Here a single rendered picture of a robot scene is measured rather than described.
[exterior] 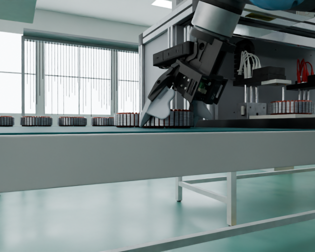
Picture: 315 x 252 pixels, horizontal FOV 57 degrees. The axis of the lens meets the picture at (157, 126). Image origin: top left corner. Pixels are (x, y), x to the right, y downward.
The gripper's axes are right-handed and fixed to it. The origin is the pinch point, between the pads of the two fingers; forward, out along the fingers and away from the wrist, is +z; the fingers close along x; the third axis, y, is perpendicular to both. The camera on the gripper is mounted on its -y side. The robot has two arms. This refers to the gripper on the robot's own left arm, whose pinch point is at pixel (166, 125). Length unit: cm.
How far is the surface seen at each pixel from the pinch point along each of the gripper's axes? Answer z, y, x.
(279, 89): -6, -17, 66
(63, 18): 95, -649, 212
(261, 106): -3.0, -6.0, 41.6
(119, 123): 7.2, -13.5, -2.0
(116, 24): 76, -627, 336
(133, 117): 4.4, -11.4, -0.2
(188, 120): -3.6, 4.3, 0.8
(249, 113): -0.6, -5.9, 36.9
